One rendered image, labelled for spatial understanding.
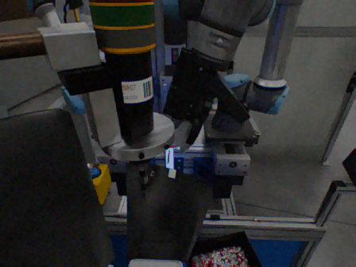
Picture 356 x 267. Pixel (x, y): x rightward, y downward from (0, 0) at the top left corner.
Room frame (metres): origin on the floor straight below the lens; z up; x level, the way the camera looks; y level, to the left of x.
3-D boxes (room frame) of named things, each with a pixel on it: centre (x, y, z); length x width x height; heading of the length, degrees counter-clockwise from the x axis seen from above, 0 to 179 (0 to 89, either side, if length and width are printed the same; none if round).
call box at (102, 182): (0.55, 0.32, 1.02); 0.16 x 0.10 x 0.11; 88
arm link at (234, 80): (0.91, -0.24, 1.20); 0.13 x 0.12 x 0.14; 60
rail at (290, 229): (0.54, -0.07, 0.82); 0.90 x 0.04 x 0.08; 88
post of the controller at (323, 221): (0.52, -0.50, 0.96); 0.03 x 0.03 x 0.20; 88
